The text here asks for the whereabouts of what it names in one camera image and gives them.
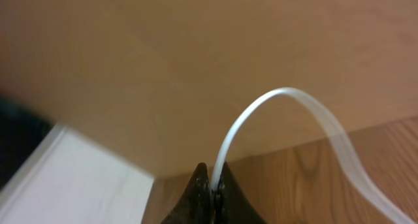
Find cardboard side panel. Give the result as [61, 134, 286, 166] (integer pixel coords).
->
[1, 0, 417, 176]

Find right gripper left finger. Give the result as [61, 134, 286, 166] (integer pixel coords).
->
[161, 163, 214, 224]

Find white usb cable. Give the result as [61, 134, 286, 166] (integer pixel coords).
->
[210, 86, 415, 224]

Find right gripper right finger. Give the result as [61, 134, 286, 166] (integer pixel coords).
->
[214, 163, 266, 224]

